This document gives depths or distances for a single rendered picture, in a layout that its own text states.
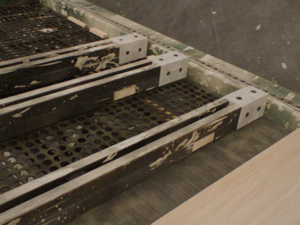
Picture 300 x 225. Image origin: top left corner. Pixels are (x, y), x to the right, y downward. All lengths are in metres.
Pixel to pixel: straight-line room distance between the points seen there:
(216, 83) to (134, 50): 0.31
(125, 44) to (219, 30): 1.15
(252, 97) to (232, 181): 0.30
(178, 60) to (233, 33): 1.15
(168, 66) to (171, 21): 1.40
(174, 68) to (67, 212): 0.64
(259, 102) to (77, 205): 0.57
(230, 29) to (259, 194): 1.62
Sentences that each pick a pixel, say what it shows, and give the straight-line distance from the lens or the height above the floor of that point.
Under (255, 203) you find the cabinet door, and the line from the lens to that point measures 0.79.
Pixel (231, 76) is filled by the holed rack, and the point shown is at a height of 0.89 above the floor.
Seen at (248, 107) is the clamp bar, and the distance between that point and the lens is 1.01.
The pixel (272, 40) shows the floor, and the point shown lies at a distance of 2.20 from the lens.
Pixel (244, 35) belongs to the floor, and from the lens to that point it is 2.27.
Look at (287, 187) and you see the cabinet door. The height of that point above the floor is 1.08.
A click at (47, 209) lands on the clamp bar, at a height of 1.46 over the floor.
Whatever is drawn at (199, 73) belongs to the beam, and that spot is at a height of 0.90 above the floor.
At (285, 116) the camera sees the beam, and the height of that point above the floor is 0.90.
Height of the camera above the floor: 1.91
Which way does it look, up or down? 53 degrees down
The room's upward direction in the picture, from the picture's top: 64 degrees counter-clockwise
